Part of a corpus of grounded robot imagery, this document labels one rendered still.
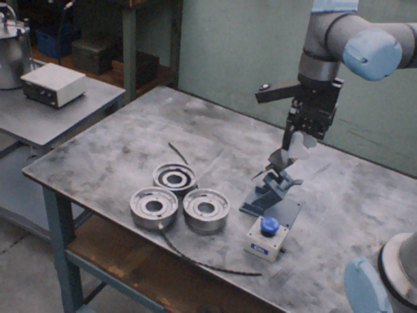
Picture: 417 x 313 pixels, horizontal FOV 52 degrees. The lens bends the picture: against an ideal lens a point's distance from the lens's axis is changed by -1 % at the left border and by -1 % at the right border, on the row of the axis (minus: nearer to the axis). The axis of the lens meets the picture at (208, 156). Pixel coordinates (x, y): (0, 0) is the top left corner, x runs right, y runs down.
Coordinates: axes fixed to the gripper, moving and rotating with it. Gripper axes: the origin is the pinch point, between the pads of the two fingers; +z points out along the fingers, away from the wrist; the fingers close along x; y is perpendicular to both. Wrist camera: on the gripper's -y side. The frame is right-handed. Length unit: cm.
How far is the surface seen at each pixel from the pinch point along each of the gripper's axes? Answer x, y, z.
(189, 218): -16.5, -14.0, 13.0
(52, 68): 31, -99, 20
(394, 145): 148, 28, 71
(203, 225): -16.4, -10.5, 13.6
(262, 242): -16.0, 3.0, 11.4
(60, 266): -20, -53, 51
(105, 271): -20, -36, 42
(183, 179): -5.7, -21.7, 13.0
